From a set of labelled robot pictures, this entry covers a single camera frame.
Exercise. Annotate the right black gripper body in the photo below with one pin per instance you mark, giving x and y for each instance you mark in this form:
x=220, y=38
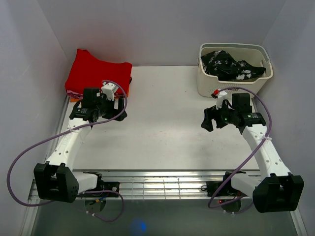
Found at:
x=225, y=115

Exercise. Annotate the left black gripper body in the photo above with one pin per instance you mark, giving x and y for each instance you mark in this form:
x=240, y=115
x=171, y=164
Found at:
x=106, y=107

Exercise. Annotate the black white tie-dye trousers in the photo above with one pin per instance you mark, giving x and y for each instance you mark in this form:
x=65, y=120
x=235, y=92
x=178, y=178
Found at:
x=226, y=68

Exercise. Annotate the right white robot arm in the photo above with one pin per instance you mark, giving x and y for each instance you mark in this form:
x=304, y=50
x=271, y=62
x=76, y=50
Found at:
x=262, y=176

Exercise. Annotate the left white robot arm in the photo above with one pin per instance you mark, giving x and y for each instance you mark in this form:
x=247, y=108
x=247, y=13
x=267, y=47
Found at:
x=55, y=179

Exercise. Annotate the pink patterned folded trousers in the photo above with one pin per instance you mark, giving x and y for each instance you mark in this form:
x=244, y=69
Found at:
x=74, y=95

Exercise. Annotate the red folded trousers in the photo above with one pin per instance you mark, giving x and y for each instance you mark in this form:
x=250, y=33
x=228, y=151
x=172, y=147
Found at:
x=88, y=71

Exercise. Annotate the cream plastic laundry basket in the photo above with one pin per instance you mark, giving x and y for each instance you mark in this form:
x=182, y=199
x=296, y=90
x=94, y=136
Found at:
x=255, y=55

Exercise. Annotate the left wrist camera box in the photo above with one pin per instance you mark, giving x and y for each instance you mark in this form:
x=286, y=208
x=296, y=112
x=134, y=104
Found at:
x=109, y=89

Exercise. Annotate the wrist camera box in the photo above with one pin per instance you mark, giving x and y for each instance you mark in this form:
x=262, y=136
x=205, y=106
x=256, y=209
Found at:
x=109, y=89
x=220, y=96

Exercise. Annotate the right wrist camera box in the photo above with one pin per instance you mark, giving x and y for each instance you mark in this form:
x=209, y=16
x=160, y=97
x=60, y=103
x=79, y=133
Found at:
x=220, y=96

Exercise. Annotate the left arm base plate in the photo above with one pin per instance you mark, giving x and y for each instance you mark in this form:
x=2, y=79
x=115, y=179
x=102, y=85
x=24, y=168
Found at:
x=108, y=188

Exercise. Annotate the aluminium rail frame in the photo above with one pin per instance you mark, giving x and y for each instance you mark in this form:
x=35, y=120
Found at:
x=161, y=157

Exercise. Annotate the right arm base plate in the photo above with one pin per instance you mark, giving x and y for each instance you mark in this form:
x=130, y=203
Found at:
x=227, y=191

